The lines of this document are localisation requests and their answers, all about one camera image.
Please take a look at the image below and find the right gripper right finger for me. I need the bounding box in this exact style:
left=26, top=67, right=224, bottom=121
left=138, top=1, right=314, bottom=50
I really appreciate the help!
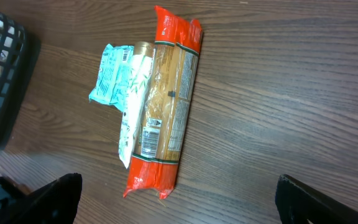
left=275, top=174, right=358, bottom=224

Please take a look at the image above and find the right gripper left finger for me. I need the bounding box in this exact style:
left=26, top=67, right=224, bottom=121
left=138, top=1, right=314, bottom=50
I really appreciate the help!
left=0, top=173, right=83, bottom=223

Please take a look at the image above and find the teal snack packet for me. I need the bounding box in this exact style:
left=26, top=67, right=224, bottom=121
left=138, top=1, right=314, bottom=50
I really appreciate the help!
left=88, top=44, right=134, bottom=112

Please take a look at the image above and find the orange pasta packet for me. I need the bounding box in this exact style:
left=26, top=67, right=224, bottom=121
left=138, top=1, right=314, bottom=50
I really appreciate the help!
left=124, top=6, right=203, bottom=199

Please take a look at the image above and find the white tube with gold cap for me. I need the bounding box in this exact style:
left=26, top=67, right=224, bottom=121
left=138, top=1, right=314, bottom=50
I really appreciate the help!
left=119, top=42, right=154, bottom=168

